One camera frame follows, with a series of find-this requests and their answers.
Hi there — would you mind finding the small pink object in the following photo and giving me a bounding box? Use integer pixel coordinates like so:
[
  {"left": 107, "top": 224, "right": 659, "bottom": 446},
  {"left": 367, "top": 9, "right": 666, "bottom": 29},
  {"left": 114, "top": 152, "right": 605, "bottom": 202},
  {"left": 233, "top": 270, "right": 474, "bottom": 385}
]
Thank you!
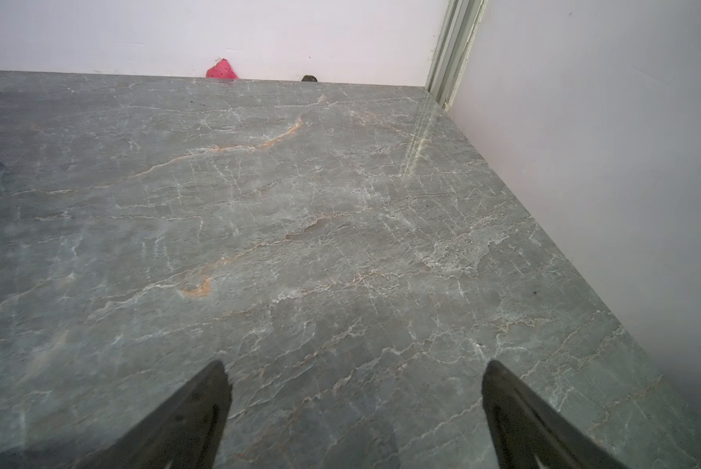
[{"left": 206, "top": 59, "right": 238, "bottom": 79}]

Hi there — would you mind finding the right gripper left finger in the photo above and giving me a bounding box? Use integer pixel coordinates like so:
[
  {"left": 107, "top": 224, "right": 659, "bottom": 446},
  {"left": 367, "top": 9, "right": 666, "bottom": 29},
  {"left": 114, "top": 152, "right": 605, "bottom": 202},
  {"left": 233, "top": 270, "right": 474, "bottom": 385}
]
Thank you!
[{"left": 80, "top": 360, "right": 232, "bottom": 468}]

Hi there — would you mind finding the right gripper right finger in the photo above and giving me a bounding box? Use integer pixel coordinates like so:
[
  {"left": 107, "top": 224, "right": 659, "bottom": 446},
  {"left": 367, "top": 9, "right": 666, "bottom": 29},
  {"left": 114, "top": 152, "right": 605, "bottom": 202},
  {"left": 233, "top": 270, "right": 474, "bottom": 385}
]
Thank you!
[{"left": 481, "top": 360, "right": 624, "bottom": 468}]

